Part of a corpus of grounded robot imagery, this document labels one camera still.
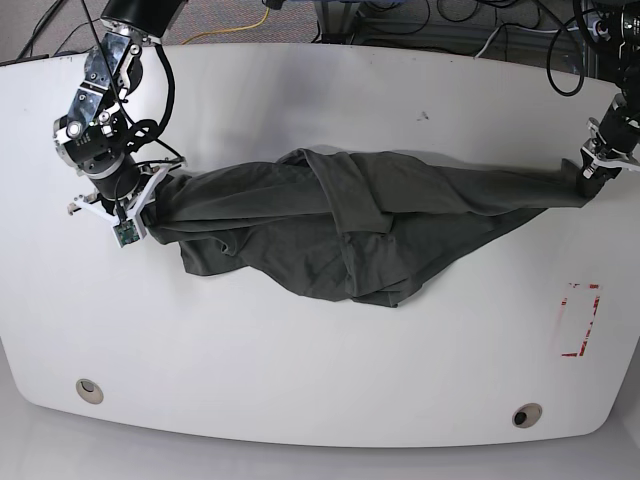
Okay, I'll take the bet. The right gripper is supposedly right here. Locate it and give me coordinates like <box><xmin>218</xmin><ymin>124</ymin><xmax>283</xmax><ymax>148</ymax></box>
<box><xmin>67</xmin><ymin>157</ymin><xmax>187</xmax><ymax>226</ymax></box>

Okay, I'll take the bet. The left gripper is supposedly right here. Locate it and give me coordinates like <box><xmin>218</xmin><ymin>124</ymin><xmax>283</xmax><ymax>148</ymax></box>
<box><xmin>580</xmin><ymin>117</ymin><xmax>639</xmax><ymax>179</ymax></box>

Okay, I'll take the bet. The dark grey t-shirt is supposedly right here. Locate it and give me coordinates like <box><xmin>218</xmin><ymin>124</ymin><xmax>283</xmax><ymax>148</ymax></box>
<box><xmin>143</xmin><ymin>149</ymin><xmax>606</xmax><ymax>308</ymax></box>

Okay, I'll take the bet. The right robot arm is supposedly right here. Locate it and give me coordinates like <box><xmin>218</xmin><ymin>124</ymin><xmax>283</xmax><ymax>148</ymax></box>
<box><xmin>53</xmin><ymin>1</ymin><xmax>186</xmax><ymax>224</ymax></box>

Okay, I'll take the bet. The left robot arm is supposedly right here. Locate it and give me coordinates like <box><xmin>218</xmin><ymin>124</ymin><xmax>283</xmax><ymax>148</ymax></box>
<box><xmin>572</xmin><ymin>1</ymin><xmax>639</xmax><ymax>181</ymax></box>

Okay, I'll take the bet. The red tape rectangle marking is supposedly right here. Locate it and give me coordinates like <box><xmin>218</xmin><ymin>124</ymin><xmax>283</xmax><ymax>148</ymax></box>
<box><xmin>554</xmin><ymin>283</ymin><xmax>602</xmax><ymax>358</ymax></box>

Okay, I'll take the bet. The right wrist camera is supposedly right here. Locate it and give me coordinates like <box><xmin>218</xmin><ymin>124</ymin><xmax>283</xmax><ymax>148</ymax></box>
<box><xmin>113</xmin><ymin>219</ymin><xmax>143</xmax><ymax>248</ymax></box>

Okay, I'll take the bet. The white cable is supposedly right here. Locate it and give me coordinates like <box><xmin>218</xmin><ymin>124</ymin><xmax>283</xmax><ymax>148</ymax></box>
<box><xmin>473</xmin><ymin>21</ymin><xmax>576</xmax><ymax>59</ymax></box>

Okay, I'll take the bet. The left table cable grommet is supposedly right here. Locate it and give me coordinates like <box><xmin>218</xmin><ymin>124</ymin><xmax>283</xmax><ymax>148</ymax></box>
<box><xmin>76</xmin><ymin>379</ymin><xmax>104</xmax><ymax>405</ymax></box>

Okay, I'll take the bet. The table cable grommet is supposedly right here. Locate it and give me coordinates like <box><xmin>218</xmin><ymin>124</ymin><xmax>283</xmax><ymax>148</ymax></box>
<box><xmin>76</xmin><ymin>379</ymin><xmax>104</xmax><ymax>405</ymax></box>
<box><xmin>512</xmin><ymin>403</ymin><xmax>543</xmax><ymax>429</ymax></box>

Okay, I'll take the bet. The yellow cable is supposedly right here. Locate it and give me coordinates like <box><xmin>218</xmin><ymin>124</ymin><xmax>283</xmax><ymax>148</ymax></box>
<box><xmin>180</xmin><ymin>0</ymin><xmax>274</xmax><ymax>46</ymax></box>

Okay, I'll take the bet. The right table cable grommet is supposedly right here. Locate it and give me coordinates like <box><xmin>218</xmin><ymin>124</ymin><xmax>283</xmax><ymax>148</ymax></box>
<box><xmin>512</xmin><ymin>403</ymin><xmax>543</xmax><ymax>429</ymax></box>

